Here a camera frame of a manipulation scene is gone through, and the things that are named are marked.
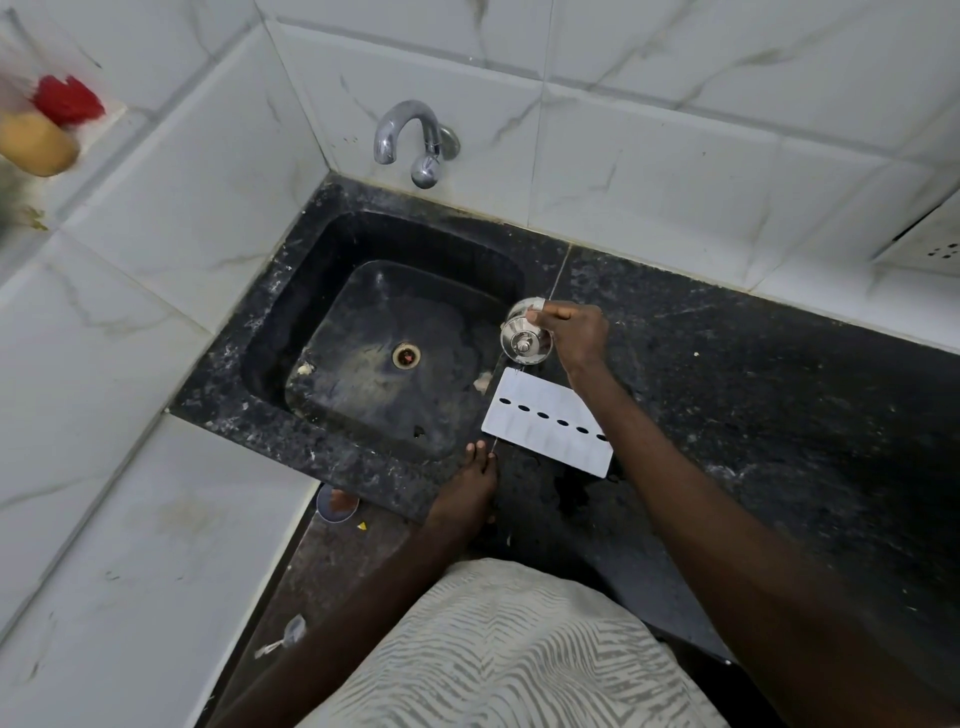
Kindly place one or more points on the chrome curved faucet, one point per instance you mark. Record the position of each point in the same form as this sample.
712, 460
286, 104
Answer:
411, 139

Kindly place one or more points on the person's left forearm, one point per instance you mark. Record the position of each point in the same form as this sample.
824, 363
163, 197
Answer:
352, 630

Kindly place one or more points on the black stone sink basin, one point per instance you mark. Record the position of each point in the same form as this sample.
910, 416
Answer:
375, 337

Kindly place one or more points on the white perforated wall plate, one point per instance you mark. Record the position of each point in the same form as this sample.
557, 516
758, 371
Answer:
926, 241

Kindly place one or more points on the yellow sponge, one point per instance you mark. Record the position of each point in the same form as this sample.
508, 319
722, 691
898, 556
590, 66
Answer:
36, 144

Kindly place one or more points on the person's right fingers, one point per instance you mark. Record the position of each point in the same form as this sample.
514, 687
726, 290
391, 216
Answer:
546, 313

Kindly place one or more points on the red scrubber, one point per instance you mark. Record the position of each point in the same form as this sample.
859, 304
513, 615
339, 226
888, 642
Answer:
67, 99

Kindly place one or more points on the small round bowl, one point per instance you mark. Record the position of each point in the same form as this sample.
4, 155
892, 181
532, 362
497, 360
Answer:
337, 503

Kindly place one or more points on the round metal sink drain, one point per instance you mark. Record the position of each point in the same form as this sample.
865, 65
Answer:
406, 355

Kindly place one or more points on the white card with black dots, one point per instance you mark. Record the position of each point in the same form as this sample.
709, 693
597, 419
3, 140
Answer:
544, 420

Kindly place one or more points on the person's right hand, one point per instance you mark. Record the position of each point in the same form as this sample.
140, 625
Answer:
579, 334

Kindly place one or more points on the person's left hand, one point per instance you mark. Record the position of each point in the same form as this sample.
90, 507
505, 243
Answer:
463, 491

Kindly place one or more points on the striped grey white shirt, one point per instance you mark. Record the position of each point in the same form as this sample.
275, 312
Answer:
510, 652

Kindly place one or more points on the person's left fingers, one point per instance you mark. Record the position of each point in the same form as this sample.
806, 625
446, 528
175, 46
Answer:
482, 457

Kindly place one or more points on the person's right forearm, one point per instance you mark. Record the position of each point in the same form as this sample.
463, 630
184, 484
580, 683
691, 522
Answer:
720, 540

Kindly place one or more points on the round steel sink strainer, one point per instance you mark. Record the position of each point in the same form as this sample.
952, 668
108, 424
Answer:
521, 339

